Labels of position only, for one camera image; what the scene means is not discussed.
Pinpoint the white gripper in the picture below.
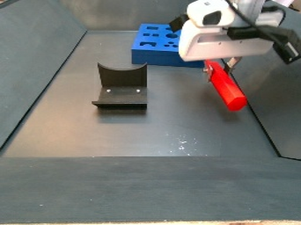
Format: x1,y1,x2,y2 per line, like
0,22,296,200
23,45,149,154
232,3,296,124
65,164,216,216
180,0,284,82

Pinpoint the red hexagonal prism bar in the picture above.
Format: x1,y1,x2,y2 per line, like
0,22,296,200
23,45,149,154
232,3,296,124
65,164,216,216
210,61,248,112

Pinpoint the blue foam shape-sorter block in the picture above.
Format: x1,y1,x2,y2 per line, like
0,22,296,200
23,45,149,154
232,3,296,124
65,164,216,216
132,24,204,68

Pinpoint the black curved cradle stand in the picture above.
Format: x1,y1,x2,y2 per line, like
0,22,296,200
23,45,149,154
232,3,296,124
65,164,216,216
93,64,149,109

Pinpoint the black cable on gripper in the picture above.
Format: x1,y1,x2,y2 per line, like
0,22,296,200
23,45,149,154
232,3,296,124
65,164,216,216
225,0,301,45

